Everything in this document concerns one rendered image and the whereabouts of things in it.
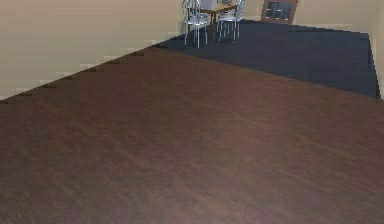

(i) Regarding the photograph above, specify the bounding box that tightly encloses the white box on table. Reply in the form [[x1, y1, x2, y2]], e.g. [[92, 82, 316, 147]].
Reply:
[[200, 0, 218, 10]]

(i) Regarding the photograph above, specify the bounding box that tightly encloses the brown cabinet with glass panes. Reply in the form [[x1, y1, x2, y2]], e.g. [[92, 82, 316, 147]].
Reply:
[[260, 0, 299, 26]]

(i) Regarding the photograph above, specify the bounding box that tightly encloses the brown wooden table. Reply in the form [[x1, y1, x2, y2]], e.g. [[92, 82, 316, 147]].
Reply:
[[197, 3, 239, 42]]

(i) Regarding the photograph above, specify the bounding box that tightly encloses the silver metal chair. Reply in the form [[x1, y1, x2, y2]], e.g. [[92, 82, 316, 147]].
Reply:
[[181, 0, 210, 49], [215, 0, 247, 43]]

